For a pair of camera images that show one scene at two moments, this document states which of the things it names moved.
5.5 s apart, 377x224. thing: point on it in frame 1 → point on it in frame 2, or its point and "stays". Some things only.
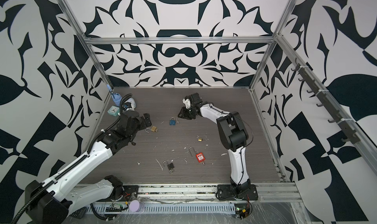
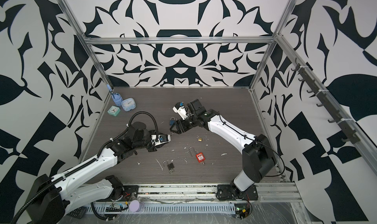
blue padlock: [172, 122] stays
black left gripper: [142, 124] → [153, 148]
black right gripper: [183, 115] → [177, 123]
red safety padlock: [199, 156] stays
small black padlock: [170, 166] stays
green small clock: [114, 110] stays
